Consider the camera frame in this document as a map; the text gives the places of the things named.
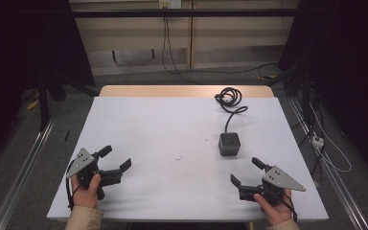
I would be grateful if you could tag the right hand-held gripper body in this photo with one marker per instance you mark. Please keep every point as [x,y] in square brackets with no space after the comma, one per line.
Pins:
[279,180]

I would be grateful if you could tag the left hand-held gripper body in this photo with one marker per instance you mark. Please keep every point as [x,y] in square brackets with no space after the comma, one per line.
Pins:
[82,161]

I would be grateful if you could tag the person's right hand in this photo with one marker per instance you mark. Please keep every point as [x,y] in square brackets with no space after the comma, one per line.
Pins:
[276,211]

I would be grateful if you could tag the person's left hand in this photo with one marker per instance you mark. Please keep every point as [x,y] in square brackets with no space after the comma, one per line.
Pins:
[86,195]

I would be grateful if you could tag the black cube power adapter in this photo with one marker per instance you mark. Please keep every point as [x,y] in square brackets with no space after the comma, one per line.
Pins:
[229,143]

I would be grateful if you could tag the white floor power strip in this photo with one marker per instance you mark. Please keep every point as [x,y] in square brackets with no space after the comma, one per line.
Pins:
[317,141]

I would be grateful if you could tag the white table mat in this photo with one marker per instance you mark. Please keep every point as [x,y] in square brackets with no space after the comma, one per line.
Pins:
[179,134]

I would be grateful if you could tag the black metal stand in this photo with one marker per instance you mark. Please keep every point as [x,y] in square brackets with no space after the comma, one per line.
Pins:
[43,102]

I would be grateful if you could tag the yellow floor tape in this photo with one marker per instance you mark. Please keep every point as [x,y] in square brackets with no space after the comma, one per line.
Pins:
[33,104]

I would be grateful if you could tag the wooden table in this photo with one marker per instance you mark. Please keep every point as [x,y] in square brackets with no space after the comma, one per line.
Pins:
[179,91]

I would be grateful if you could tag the dark curtain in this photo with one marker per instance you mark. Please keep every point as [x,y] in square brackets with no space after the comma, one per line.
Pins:
[19,48]
[348,64]

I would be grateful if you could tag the aluminium floor rail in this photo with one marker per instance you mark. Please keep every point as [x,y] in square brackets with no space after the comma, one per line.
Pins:
[338,188]
[22,172]

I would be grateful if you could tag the black horizontal frame bar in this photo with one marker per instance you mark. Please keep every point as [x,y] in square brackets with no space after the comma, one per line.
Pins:
[185,13]

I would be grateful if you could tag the white wall socket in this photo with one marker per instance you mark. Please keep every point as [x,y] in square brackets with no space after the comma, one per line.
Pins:
[170,3]

